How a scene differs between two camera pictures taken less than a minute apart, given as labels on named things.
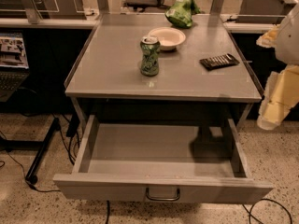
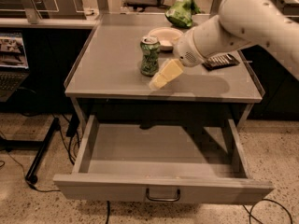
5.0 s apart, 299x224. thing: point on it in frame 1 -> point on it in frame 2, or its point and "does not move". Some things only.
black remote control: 219,62 does not move
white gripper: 289,40 -> 184,51
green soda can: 149,61 does not move
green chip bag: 181,9 does not move
